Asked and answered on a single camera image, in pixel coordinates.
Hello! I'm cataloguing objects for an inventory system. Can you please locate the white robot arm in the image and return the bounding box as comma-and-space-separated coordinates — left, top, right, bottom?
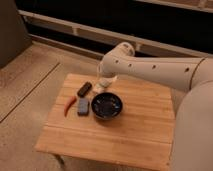
99, 42, 213, 171

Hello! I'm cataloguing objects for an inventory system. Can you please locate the dark ceramic bowl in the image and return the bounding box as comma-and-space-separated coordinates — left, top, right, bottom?
91, 92, 123, 120

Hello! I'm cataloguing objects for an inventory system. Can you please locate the cream tube bottle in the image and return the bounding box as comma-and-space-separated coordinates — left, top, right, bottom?
93, 84, 106, 94

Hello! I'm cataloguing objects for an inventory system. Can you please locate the dark brown rectangular block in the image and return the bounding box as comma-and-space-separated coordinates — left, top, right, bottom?
77, 82, 92, 97

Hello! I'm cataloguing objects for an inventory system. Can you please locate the grey blue sponge block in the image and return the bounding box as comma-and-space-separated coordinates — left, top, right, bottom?
77, 98, 89, 116

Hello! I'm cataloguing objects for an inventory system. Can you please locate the red chili pepper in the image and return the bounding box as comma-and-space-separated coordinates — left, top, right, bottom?
64, 96, 77, 117

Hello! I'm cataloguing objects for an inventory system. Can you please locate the wooden side table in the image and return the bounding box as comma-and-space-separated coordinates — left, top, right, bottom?
35, 74, 174, 171

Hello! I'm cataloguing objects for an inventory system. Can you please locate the white window frame rail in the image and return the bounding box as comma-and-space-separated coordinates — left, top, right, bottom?
19, 10, 213, 58

